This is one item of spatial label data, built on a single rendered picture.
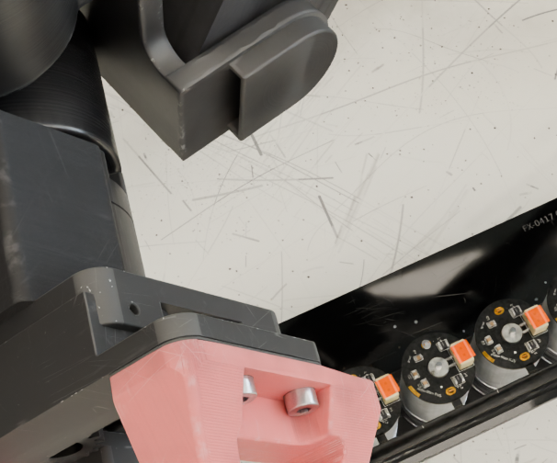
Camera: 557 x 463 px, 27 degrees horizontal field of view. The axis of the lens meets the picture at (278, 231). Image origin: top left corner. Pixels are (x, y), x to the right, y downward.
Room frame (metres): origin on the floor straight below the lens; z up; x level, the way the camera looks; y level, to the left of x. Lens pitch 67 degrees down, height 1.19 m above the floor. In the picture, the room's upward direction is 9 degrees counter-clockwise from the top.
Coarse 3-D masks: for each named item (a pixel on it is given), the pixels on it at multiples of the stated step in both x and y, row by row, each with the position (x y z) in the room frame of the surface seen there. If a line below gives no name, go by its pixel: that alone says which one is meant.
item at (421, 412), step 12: (432, 360) 0.10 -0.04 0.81; (444, 360) 0.10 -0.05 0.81; (432, 372) 0.10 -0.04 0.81; (444, 372) 0.10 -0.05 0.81; (408, 396) 0.09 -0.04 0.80; (408, 408) 0.09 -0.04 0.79; (420, 408) 0.09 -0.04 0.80; (432, 408) 0.09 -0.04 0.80; (444, 408) 0.09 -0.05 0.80; (408, 420) 0.09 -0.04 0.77; (420, 420) 0.09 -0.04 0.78
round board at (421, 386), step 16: (432, 336) 0.11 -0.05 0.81; (448, 336) 0.11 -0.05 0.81; (416, 352) 0.11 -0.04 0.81; (432, 352) 0.11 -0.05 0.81; (448, 352) 0.10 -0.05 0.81; (416, 368) 0.10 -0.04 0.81; (464, 368) 0.10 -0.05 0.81; (416, 384) 0.10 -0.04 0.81; (432, 384) 0.09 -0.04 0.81; (448, 384) 0.09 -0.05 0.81; (464, 384) 0.09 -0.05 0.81; (432, 400) 0.09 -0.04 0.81; (448, 400) 0.09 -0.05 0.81
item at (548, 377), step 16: (528, 368) 0.09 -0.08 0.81; (544, 368) 0.09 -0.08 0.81; (512, 384) 0.09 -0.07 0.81; (528, 384) 0.09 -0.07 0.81; (480, 400) 0.09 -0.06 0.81; (496, 400) 0.09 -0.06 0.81; (448, 416) 0.08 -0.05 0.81; (464, 416) 0.08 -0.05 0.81; (416, 432) 0.08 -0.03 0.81; (432, 432) 0.08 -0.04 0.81; (384, 448) 0.08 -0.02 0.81; (400, 448) 0.08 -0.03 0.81
